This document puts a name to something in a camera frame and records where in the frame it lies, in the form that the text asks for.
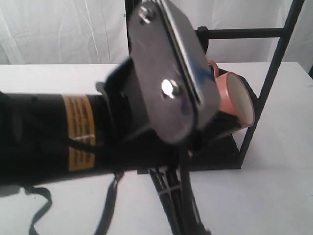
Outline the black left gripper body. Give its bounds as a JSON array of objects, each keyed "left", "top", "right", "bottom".
[{"left": 96, "top": 58, "right": 235, "bottom": 174}]

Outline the terracotta pink mug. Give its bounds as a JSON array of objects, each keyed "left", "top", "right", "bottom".
[{"left": 208, "top": 60, "right": 255, "bottom": 128}]

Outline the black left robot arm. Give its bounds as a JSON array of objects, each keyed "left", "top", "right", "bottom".
[{"left": 0, "top": 58, "right": 180, "bottom": 186}]

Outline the black metal rack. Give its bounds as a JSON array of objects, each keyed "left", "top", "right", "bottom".
[{"left": 127, "top": 0, "right": 304, "bottom": 169}]

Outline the dark grey flat cable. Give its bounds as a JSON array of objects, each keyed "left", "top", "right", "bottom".
[{"left": 0, "top": 171, "right": 125, "bottom": 235}]

